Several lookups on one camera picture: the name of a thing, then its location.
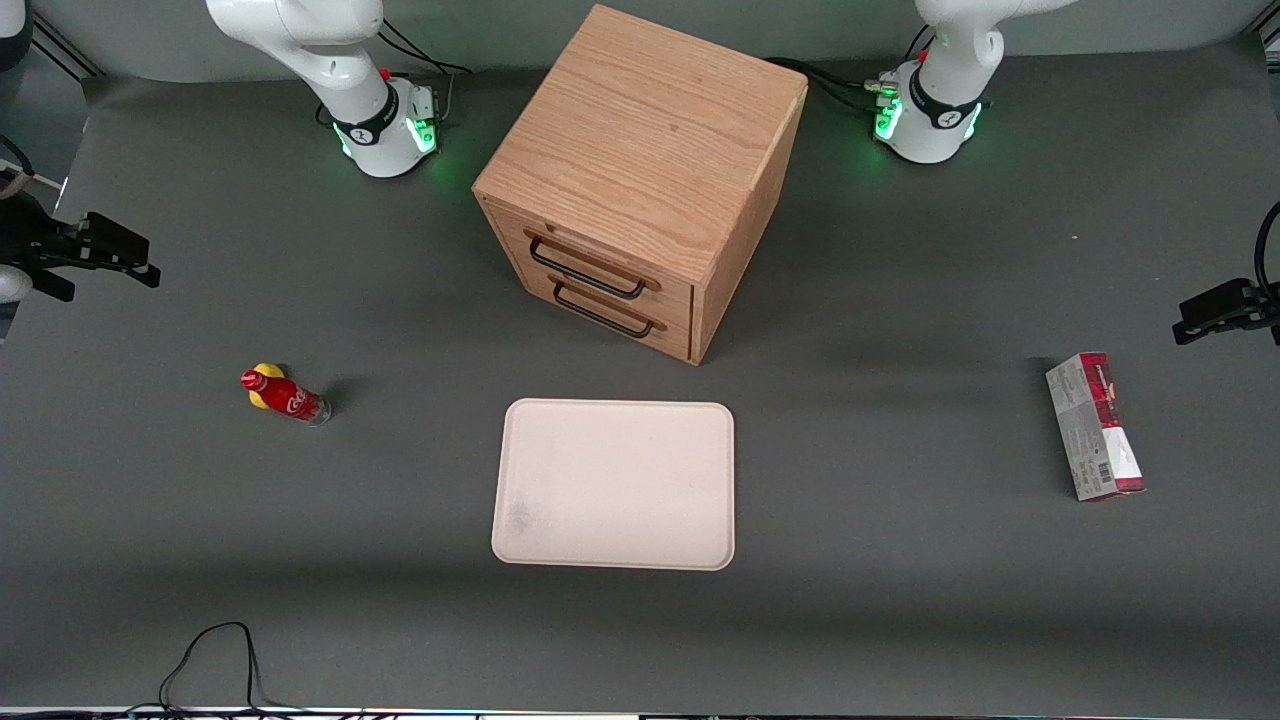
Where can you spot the oak wooden drawer cabinet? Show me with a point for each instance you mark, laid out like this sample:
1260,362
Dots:
650,130

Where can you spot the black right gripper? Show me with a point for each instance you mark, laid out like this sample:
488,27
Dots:
24,242

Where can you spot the red coke bottle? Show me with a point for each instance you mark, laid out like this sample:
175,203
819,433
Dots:
290,402

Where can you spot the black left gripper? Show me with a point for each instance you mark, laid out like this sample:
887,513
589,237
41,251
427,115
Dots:
1262,304

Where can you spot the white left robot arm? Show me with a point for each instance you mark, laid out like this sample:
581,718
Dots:
950,60

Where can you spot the cream plastic tray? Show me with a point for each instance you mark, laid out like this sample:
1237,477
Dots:
615,485

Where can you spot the wooden drawer front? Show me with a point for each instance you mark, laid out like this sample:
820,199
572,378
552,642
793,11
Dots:
600,262
620,318

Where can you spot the grey and red carton box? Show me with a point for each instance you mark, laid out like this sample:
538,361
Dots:
1095,430

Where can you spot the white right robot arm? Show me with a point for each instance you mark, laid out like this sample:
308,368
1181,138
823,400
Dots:
330,60

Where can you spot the small yellow round object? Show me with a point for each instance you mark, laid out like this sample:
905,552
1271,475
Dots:
262,403

